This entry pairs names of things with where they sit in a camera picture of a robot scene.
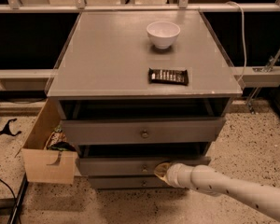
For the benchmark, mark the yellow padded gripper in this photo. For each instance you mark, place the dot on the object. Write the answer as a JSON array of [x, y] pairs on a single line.
[[174, 174]]

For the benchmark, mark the grey drawer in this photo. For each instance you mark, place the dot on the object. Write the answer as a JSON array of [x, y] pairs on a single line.
[[131, 166], [140, 131], [127, 182]]

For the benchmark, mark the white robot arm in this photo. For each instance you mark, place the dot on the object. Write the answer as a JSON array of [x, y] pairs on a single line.
[[206, 180]]

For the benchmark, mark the grey top drawer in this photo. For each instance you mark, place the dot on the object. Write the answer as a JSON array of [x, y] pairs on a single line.
[[140, 131]]

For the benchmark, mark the grey bottom drawer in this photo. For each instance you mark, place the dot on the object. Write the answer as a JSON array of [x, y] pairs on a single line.
[[127, 182]]

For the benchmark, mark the grey drawer cabinet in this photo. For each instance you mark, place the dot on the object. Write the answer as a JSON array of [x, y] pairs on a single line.
[[104, 76]]

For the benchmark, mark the dark chocolate bar wrapper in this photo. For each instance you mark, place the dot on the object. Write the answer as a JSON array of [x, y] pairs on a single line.
[[165, 76]]

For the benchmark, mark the snack bags in box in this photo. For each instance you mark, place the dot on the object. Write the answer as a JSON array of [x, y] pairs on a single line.
[[58, 141]]

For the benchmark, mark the cardboard box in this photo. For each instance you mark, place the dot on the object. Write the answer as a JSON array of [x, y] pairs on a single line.
[[43, 165]]

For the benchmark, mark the white bowl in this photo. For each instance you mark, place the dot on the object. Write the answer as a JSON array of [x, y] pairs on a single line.
[[163, 34]]

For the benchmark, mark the black tool on floor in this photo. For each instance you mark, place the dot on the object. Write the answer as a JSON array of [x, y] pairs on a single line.
[[6, 130]]

